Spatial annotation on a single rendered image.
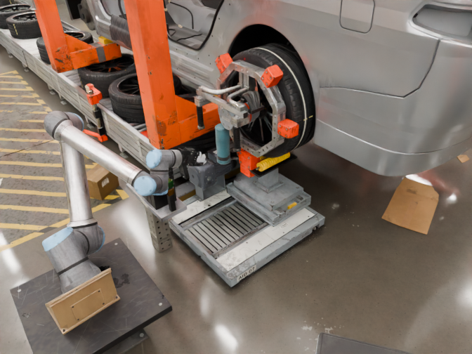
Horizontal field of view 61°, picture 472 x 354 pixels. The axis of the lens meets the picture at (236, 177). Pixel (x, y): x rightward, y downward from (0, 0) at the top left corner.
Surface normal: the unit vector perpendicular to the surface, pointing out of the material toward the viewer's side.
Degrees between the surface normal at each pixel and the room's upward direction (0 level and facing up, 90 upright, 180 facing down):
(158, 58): 90
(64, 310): 90
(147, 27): 90
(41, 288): 0
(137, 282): 0
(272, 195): 0
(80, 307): 90
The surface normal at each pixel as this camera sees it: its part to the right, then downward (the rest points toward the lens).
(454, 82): -0.01, 0.57
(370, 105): -0.77, 0.39
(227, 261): -0.03, -0.81
